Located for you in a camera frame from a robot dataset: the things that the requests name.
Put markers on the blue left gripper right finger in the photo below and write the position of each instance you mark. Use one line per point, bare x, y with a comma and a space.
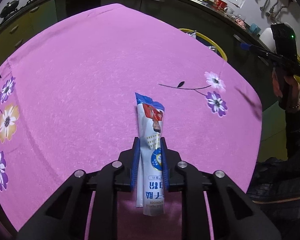
165, 169

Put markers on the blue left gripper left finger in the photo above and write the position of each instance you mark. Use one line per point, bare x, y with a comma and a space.
135, 163

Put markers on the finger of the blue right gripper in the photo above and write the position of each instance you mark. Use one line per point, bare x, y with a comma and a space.
245, 46

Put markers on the blue white powder sachet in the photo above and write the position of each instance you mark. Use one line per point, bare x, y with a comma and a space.
150, 186

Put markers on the person's dark sleeved forearm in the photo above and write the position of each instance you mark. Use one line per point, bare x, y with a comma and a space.
293, 135

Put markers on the yellow rimmed black trash bin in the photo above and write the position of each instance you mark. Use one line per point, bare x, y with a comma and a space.
213, 46

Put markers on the person's right hand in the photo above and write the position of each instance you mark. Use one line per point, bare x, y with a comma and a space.
287, 91

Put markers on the white electric kettle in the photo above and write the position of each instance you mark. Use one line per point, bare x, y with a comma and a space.
267, 39

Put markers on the white mug on counter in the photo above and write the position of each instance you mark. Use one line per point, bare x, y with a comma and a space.
228, 10

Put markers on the red box on counter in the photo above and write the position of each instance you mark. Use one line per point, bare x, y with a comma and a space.
219, 4

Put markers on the pink floral tablecloth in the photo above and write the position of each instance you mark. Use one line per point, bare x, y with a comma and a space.
67, 102

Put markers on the black wok on stove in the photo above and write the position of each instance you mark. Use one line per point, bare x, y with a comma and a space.
9, 8

